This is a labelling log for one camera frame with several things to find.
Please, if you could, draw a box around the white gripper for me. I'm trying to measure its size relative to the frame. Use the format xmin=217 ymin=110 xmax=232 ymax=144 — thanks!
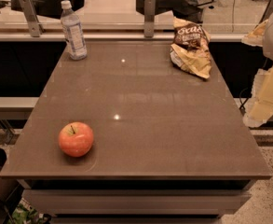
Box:
xmin=241 ymin=20 xmax=273 ymax=128

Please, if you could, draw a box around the red apple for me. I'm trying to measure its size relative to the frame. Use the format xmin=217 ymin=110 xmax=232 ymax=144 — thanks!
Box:
xmin=59 ymin=122 xmax=94 ymax=158

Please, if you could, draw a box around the clear blue plastic water bottle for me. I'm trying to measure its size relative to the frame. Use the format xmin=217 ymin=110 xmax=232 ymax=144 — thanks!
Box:
xmin=61 ymin=0 xmax=88 ymax=60

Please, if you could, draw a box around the brown yellow chip bag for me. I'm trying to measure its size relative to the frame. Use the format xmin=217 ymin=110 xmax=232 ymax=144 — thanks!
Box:
xmin=170 ymin=18 xmax=212 ymax=79

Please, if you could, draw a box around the table drawer front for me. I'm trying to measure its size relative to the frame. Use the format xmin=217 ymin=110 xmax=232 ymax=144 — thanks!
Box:
xmin=23 ymin=189 xmax=251 ymax=216

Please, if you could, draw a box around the green patterned bag on floor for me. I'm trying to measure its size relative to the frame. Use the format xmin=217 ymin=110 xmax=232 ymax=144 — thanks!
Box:
xmin=7 ymin=199 xmax=51 ymax=224

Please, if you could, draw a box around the black cable at right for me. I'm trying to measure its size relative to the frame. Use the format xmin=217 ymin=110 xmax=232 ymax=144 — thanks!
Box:
xmin=238 ymin=87 xmax=252 ymax=110

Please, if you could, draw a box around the middle metal rail bracket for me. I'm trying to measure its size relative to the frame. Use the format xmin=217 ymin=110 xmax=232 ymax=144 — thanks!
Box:
xmin=143 ymin=0 xmax=156 ymax=37

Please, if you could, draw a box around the left metal rail bracket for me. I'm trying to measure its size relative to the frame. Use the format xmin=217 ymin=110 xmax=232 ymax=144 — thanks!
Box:
xmin=18 ymin=0 xmax=44 ymax=37

